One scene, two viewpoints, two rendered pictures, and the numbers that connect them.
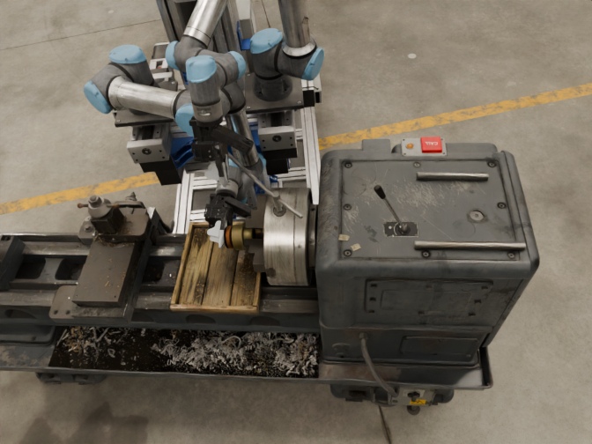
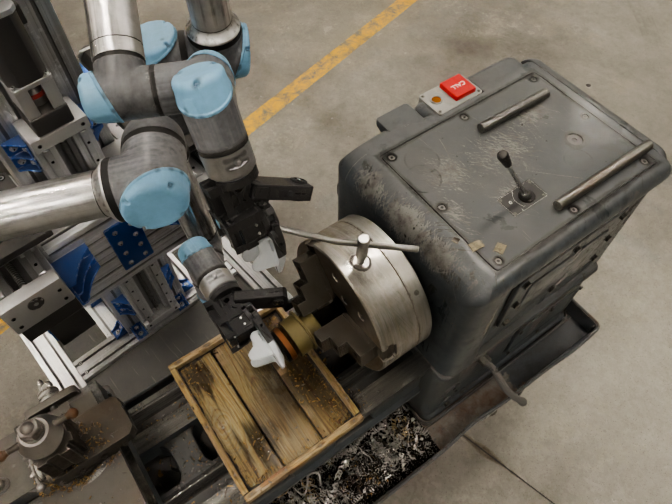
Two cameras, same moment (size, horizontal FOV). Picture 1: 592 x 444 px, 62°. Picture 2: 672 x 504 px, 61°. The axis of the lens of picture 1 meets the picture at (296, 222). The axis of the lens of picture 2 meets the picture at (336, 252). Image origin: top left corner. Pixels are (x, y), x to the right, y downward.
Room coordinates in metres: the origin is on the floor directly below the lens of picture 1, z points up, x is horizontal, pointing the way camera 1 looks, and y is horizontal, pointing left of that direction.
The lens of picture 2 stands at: (0.52, 0.49, 2.15)
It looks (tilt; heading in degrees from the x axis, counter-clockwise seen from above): 57 degrees down; 314
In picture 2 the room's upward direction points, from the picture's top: straight up
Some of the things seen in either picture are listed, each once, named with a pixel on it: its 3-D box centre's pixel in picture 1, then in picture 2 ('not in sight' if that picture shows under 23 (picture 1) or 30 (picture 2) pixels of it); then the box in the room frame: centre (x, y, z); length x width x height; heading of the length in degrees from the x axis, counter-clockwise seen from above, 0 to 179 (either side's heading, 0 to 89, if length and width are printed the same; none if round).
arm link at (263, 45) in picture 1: (269, 51); (159, 59); (1.52, 0.01, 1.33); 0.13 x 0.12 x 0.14; 55
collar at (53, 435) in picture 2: (98, 205); (37, 434); (1.09, 0.65, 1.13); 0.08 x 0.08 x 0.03
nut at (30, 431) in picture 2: (93, 199); (29, 429); (1.09, 0.65, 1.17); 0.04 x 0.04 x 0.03
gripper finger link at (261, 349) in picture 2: (216, 233); (263, 351); (0.93, 0.26, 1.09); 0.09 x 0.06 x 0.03; 169
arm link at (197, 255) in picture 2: (230, 174); (202, 263); (1.19, 0.21, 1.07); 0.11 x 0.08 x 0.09; 169
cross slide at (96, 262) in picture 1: (114, 250); (88, 487); (1.03, 0.67, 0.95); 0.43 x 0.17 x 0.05; 169
